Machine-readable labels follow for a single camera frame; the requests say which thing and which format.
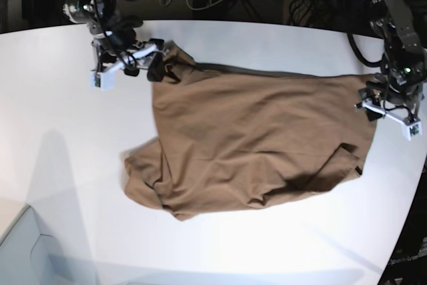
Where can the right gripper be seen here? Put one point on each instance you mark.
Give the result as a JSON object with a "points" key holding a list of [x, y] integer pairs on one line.
{"points": [[142, 55]]}

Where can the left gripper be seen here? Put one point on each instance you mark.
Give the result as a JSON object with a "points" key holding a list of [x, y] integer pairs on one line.
{"points": [[374, 105]]}

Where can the brown t-shirt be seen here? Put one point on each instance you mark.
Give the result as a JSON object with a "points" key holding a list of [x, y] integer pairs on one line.
{"points": [[230, 138]]}

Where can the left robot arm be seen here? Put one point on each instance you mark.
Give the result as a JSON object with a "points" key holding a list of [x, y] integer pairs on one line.
{"points": [[396, 91]]}

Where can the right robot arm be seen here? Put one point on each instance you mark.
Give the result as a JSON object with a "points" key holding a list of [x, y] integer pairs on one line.
{"points": [[115, 43]]}

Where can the white bin at corner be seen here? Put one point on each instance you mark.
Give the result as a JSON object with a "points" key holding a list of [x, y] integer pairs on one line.
{"points": [[25, 257]]}

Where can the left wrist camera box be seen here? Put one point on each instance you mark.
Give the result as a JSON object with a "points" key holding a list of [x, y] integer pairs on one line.
{"points": [[411, 129]]}

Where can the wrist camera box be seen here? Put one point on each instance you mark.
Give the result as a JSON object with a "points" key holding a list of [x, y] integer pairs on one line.
{"points": [[411, 129], [102, 80]]}

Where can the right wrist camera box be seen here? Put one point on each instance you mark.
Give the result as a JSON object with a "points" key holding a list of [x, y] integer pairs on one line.
{"points": [[102, 80]]}

